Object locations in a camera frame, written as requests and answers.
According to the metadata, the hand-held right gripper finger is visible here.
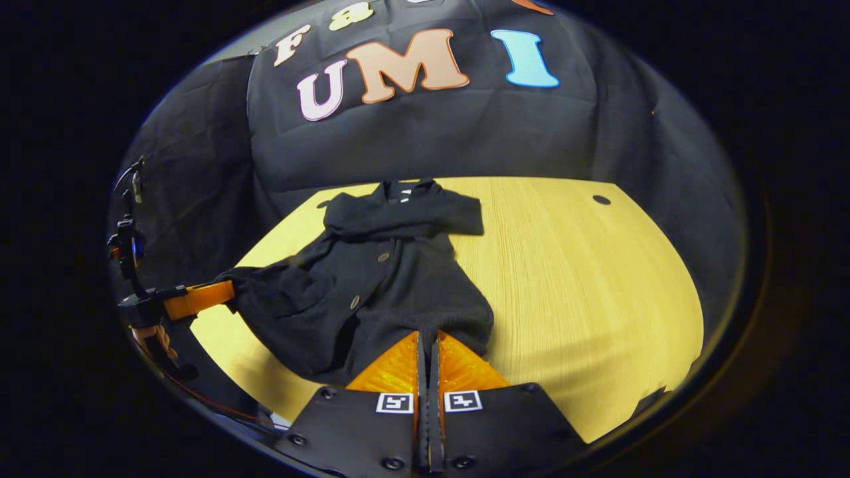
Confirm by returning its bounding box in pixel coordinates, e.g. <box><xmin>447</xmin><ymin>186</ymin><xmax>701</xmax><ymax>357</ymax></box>
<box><xmin>276</xmin><ymin>331</ymin><xmax>426</xmax><ymax>475</ymax></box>
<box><xmin>428</xmin><ymin>330</ymin><xmax>588</xmax><ymax>473</ymax></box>

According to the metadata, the black buttoned cardigan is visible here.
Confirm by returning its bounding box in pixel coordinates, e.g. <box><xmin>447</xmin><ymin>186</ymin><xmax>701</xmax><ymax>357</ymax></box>
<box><xmin>216</xmin><ymin>178</ymin><xmax>495</xmax><ymax>386</ymax></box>

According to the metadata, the red and black cable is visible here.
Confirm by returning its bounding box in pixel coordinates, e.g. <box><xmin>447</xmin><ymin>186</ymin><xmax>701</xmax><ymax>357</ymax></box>
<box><xmin>163</xmin><ymin>372</ymin><xmax>280</xmax><ymax>429</ymax></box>

